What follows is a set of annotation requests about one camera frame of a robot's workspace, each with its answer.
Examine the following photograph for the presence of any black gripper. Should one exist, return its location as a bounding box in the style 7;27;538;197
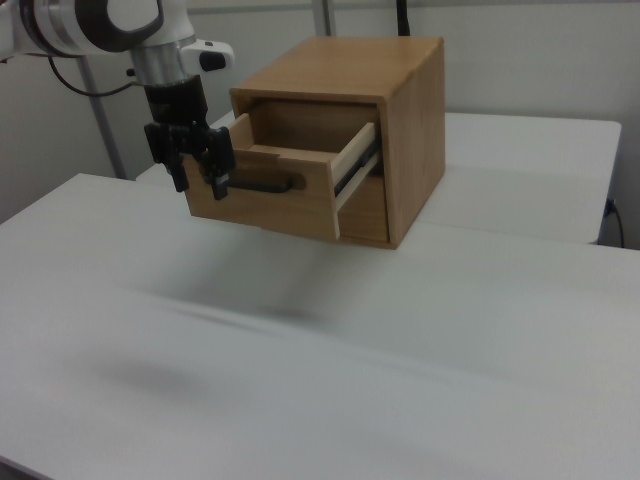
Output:
143;74;237;202

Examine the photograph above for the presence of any wooden drawer with black handle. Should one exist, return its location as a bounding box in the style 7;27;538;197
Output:
184;110;384;240

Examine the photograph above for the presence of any wooden two-drawer cabinet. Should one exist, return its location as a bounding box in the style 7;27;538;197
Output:
229;35;446;250

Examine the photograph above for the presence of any black vertical pole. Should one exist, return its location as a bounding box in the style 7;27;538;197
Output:
396;0;414;37

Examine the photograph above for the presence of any slanted grey metal frame post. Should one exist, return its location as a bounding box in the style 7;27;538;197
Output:
79;55;127;181

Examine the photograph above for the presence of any upright grey metal frame post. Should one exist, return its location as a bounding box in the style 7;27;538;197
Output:
312;0;335;37

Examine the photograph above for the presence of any black cable by table edge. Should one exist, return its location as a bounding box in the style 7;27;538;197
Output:
605;198;626;248

